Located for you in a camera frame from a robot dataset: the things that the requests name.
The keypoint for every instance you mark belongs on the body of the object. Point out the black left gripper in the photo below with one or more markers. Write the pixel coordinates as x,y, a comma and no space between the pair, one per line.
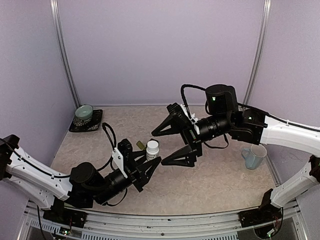
140,176

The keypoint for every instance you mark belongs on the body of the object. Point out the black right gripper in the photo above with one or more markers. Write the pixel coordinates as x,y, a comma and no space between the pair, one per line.
191,136

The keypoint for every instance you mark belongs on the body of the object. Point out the white pill bottle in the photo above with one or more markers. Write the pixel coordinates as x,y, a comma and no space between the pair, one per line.
152,150

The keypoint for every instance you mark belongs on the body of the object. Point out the green pill organizer box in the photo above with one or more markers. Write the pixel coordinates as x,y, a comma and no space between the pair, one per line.
141,145

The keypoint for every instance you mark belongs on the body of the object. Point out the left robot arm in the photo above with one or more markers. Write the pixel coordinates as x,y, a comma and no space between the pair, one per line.
84,185

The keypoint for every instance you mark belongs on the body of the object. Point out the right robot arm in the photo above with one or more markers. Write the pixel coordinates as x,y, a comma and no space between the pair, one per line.
227,117

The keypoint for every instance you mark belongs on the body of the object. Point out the black patterned tray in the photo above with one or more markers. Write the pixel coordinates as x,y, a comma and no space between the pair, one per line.
90,125

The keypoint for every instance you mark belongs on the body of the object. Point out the light blue mug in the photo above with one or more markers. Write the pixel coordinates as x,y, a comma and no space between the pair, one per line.
253,156

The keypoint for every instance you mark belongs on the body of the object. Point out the light green ceramic bowl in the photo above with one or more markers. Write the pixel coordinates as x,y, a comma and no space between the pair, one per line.
84,112

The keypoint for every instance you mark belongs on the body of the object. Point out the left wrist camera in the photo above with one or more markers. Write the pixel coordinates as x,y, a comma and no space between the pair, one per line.
118,155

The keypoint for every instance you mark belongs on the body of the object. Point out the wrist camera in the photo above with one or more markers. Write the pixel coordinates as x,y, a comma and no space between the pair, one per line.
118,155
180,115

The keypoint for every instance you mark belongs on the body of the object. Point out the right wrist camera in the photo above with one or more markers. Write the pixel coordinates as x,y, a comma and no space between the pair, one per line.
180,115

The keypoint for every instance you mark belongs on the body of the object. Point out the aluminium front rail frame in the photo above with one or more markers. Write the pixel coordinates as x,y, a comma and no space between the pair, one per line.
100,225

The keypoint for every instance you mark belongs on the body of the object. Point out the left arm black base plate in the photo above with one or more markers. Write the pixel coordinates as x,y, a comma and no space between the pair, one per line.
71,218

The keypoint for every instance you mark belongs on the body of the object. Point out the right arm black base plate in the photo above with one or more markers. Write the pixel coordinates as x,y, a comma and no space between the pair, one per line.
257,216

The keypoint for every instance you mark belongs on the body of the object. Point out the right aluminium corner post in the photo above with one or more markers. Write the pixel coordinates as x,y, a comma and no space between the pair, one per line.
259,51

